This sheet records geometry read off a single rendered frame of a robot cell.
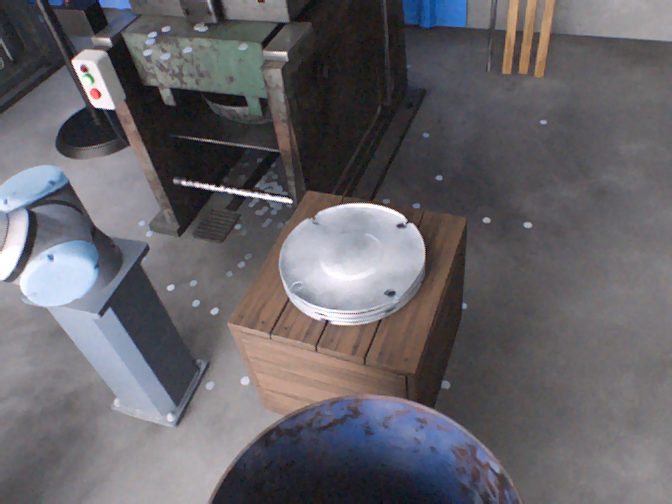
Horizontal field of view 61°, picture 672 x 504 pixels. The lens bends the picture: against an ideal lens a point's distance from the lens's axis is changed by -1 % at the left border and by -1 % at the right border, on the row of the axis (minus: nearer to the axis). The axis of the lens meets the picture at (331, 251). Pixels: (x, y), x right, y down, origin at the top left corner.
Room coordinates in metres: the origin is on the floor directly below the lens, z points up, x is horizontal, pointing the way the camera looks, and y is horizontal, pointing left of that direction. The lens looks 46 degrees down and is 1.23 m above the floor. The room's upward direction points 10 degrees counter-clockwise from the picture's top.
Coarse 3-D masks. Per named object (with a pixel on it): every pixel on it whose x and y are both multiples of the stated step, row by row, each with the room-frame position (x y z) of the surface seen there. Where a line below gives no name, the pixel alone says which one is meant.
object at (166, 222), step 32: (128, 64) 1.43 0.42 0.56; (128, 96) 1.39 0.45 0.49; (160, 96) 1.50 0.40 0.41; (192, 96) 1.60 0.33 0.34; (128, 128) 1.39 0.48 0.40; (160, 128) 1.45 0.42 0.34; (160, 160) 1.41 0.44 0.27; (192, 160) 1.53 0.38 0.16; (224, 160) 1.65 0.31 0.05; (160, 192) 1.39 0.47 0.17; (192, 192) 1.47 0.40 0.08; (160, 224) 1.40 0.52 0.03
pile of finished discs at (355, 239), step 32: (320, 224) 0.89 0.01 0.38; (352, 224) 0.87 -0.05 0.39; (384, 224) 0.86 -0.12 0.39; (288, 256) 0.82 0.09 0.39; (320, 256) 0.80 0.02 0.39; (352, 256) 0.78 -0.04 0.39; (384, 256) 0.77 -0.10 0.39; (416, 256) 0.75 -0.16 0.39; (288, 288) 0.73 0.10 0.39; (320, 288) 0.72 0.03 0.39; (352, 288) 0.70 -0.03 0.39; (384, 288) 0.69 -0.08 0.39; (416, 288) 0.70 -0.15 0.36; (320, 320) 0.67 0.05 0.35; (352, 320) 0.65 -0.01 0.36
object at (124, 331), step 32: (128, 256) 0.84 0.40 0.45; (128, 288) 0.79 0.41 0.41; (64, 320) 0.76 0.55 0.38; (96, 320) 0.73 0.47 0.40; (128, 320) 0.75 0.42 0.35; (160, 320) 0.82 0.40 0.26; (96, 352) 0.75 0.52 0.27; (128, 352) 0.73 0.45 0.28; (160, 352) 0.78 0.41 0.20; (128, 384) 0.74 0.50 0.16; (160, 384) 0.74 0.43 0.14; (192, 384) 0.80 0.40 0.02; (160, 416) 0.73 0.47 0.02
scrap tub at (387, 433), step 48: (288, 432) 0.41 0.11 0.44; (336, 432) 0.42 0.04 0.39; (384, 432) 0.41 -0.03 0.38; (432, 432) 0.38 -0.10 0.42; (240, 480) 0.35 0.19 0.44; (288, 480) 0.39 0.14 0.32; (336, 480) 0.41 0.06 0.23; (384, 480) 0.41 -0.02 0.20; (432, 480) 0.37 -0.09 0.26; (480, 480) 0.31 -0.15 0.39
